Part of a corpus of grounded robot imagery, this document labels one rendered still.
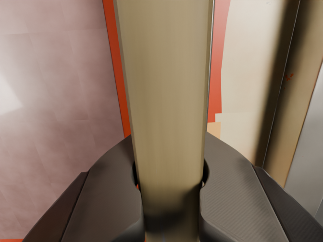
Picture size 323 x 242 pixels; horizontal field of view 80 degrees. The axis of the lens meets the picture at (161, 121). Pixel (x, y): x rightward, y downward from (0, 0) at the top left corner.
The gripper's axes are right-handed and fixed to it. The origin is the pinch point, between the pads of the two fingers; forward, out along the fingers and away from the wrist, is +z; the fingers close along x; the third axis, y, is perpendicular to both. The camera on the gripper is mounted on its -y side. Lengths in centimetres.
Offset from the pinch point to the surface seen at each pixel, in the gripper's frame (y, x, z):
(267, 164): 6.7, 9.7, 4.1
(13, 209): 12.5, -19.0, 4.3
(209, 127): 2.6, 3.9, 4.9
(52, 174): 7.4, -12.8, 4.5
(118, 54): -4.5, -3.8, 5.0
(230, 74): -2.4, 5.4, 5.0
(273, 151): 4.8, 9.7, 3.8
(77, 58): -4.3, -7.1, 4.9
